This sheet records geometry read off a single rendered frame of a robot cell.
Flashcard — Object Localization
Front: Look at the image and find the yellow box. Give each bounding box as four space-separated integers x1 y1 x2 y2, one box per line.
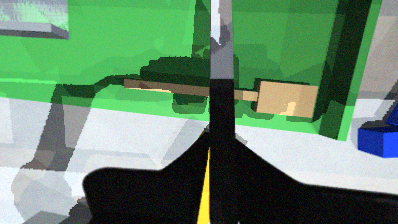
198 154 209 224

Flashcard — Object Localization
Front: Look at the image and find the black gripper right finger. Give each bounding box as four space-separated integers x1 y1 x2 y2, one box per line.
236 139 398 224

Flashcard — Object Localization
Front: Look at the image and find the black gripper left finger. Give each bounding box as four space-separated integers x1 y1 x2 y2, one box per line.
82 132 209 224

